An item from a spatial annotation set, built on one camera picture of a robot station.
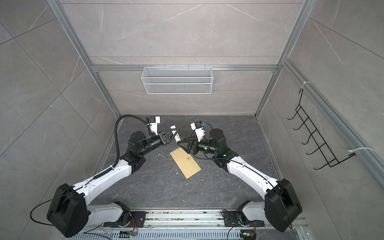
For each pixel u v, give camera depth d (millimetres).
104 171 497
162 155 977
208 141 624
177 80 1011
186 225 730
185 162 953
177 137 699
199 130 644
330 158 593
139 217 732
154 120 662
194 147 630
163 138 637
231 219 729
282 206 399
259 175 471
